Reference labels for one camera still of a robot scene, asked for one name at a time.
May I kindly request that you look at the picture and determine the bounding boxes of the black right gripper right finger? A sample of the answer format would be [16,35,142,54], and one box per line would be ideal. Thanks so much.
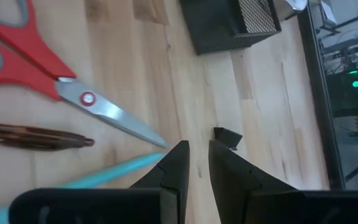
[208,139,298,224]

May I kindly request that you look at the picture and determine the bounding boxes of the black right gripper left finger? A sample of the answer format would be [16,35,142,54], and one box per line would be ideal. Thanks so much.
[129,139,191,224]

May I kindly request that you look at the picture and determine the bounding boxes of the teal pen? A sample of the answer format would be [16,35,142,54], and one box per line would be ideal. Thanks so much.
[0,152,167,224]

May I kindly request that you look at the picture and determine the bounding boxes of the brown pen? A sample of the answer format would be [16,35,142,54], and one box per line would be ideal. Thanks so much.
[0,120,95,152]

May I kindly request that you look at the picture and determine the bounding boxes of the black mesh desk organizer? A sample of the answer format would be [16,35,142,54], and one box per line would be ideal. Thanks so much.
[178,0,282,56]

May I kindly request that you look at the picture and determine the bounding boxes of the red handled scissors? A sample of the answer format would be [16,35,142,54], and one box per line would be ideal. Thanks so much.
[0,0,169,149]

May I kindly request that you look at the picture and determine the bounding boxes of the black binder clip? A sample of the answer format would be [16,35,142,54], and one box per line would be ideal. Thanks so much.
[213,126,244,151]

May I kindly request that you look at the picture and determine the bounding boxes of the computer with green light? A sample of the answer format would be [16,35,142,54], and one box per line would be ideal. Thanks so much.
[324,67,358,118]

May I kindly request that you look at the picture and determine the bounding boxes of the black aluminium table frame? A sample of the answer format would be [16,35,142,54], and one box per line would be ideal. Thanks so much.
[296,6,346,191]

